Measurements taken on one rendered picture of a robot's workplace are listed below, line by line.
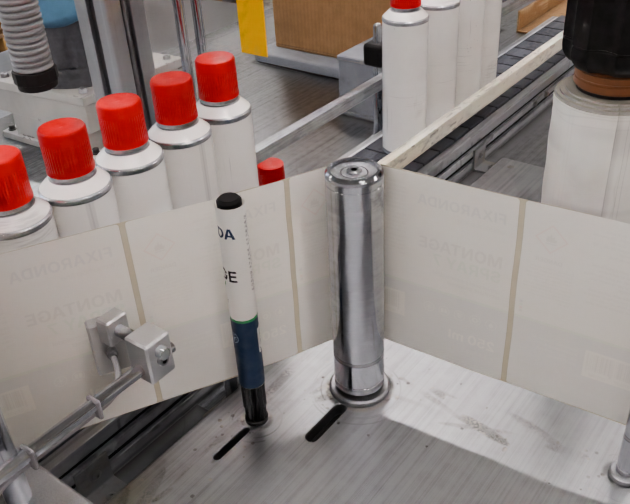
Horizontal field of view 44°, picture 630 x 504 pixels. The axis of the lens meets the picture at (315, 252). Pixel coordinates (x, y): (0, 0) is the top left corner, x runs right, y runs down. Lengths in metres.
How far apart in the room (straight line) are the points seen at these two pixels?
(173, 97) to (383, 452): 0.30
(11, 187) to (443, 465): 0.34
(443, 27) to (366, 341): 0.48
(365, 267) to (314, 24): 0.88
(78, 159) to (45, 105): 0.59
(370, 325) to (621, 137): 0.23
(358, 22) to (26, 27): 0.75
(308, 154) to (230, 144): 0.41
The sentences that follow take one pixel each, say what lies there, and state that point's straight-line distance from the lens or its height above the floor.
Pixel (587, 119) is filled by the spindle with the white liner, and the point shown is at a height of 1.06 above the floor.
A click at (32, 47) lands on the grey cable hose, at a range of 0.65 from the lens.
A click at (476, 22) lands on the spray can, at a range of 1.00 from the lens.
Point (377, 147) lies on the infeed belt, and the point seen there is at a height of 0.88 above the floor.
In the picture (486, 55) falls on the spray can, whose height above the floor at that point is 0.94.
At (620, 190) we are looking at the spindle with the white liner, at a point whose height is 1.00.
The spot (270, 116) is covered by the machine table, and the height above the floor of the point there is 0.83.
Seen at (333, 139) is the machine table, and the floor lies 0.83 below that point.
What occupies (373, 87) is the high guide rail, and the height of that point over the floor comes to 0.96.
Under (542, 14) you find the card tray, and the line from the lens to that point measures 1.63.
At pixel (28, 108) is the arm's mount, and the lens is 1.18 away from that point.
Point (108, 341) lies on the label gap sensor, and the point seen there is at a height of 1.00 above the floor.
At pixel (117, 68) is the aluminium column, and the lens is 0.75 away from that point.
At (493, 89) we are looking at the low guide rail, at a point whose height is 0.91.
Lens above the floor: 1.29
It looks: 33 degrees down
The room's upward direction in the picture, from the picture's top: 4 degrees counter-clockwise
